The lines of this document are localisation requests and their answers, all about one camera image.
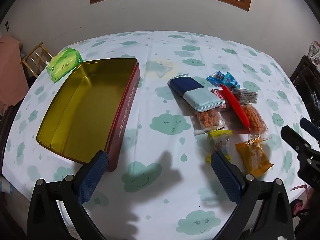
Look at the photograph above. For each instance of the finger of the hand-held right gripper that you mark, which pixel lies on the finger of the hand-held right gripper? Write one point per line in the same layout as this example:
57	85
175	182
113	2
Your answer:
297	141
311	128

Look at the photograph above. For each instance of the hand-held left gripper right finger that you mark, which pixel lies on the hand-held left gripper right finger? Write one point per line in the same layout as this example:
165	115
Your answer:
225	177

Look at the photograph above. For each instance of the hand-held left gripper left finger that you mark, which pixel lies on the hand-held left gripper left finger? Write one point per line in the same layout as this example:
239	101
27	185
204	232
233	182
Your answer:
96	172

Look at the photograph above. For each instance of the orange snack packet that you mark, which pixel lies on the orange snack packet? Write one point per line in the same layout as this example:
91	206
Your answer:
252	155

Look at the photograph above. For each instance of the small yellow snack packet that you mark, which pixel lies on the small yellow snack packet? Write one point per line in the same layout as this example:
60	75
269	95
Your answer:
220	140

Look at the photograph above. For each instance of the clear packet of orange snacks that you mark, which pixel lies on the clear packet of orange snacks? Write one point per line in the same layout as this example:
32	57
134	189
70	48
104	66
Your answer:
208	120
255	118

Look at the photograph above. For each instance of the red and gold tin box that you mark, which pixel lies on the red and gold tin box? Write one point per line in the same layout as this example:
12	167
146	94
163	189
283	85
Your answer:
82	110

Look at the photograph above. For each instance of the grey brown snack bar packet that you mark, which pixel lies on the grey brown snack bar packet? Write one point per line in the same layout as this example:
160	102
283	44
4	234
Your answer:
246	96

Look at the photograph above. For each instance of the long red snack packet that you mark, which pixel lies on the long red snack packet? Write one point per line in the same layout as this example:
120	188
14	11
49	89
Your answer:
235	105

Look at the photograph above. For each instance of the pink snack packet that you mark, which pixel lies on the pink snack packet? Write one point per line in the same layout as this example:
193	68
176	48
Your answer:
218	95

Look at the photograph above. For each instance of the blue snack packet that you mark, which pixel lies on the blue snack packet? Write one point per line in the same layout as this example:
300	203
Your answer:
215	77
230	80

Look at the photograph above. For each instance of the navy and light blue packet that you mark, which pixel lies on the navy and light blue packet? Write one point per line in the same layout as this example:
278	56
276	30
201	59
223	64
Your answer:
190	90

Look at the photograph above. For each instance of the dark wooden furniture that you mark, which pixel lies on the dark wooden furniture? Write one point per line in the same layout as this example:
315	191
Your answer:
305	75

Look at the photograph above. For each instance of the stack of newspapers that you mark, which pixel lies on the stack of newspapers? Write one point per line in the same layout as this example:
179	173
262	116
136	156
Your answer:
315	53

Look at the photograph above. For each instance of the dark wooden chair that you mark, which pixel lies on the dark wooden chair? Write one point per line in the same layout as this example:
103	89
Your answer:
7	120

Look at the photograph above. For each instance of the green tissue pack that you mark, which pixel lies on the green tissue pack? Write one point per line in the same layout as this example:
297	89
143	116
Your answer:
62	65

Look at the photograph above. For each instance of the bamboo chair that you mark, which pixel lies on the bamboo chair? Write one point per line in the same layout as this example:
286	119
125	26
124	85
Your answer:
32	52

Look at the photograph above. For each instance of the pink cloth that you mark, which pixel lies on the pink cloth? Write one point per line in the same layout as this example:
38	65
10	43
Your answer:
10	67

